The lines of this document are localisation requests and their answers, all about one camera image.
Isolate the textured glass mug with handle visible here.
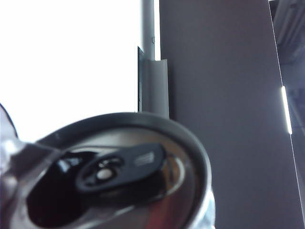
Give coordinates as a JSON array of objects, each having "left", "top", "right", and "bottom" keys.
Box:
[{"left": 0, "top": 103, "right": 61, "bottom": 229}]

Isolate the silver printed metal can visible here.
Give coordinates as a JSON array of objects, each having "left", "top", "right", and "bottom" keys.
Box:
[{"left": 14, "top": 112, "right": 216, "bottom": 229}]

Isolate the long ceiling light strip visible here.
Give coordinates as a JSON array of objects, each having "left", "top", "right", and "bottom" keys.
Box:
[{"left": 281, "top": 86, "right": 293, "bottom": 135}]

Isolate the grey cable slot flap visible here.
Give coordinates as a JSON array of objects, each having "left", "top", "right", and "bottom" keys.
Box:
[{"left": 141, "top": 58, "right": 170, "bottom": 119}]

